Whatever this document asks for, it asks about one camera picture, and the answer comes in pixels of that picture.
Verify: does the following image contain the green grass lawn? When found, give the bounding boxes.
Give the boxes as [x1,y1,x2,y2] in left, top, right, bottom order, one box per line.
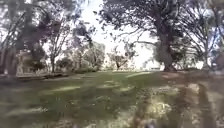
[0,69,224,128]

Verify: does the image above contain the low green bushes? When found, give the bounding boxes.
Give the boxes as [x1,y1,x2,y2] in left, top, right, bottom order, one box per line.
[56,57,101,75]

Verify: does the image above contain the dark tree with dense crown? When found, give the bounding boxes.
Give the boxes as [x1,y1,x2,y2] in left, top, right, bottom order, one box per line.
[0,0,51,77]

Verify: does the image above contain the thin bare-branched tree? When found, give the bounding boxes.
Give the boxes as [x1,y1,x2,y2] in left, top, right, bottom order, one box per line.
[39,13,81,74]

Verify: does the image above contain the small distant tree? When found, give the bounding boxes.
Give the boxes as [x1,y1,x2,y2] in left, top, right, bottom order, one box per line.
[108,49,134,71]

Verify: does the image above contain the building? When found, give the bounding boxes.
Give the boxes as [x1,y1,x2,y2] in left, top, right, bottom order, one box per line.
[14,49,48,76]

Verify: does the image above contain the large dark-trunked tree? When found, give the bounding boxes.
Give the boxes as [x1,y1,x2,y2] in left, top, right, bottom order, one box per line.
[98,0,201,73]

